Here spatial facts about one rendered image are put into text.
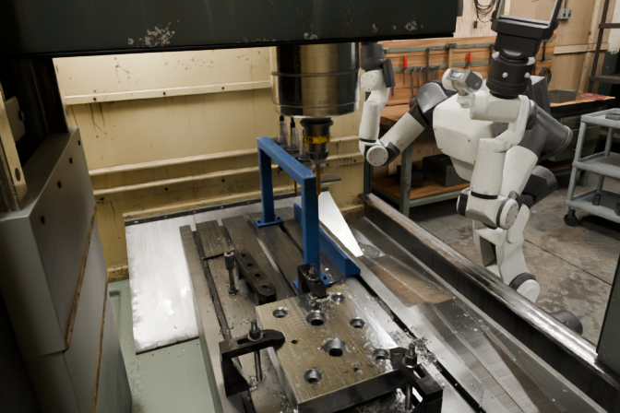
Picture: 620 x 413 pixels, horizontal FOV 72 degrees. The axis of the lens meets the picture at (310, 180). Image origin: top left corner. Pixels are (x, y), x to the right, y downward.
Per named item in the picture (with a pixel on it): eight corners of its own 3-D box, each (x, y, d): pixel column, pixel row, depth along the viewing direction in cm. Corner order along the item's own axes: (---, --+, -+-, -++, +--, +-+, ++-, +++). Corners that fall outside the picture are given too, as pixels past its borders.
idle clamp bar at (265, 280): (248, 266, 132) (247, 247, 130) (281, 313, 111) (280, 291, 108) (233, 270, 130) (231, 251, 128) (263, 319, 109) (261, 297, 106)
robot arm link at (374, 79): (367, 61, 158) (373, 92, 159) (352, 61, 149) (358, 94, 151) (395, 53, 151) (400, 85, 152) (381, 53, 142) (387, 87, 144)
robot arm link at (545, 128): (527, 169, 121) (546, 129, 123) (553, 167, 112) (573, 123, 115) (496, 147, 119) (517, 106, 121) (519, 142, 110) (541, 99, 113)
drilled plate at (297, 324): (345, 300, 108) (345, 283, 106) (411, 383, 82) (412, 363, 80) (256, 324, 100) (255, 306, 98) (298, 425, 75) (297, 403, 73)
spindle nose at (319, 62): (268, 104, 85) (264, 41, 81) (347, 100, 88) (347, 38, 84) (278, 122, 70) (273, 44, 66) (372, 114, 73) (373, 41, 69)
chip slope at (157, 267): (328, 234, 210) (327, 184, 201) (410, 320, 149) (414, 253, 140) (135, 276, 181) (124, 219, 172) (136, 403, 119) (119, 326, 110)
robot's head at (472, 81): (469, 76, 134) (453, 64, 130) (489, 78, 126) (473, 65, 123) (459, 94, 134) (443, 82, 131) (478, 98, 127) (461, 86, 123)
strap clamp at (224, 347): (283, 366, 93) (280, 308, 88) (288, 377, 90) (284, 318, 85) (222, 384, 89) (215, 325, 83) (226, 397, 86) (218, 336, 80)
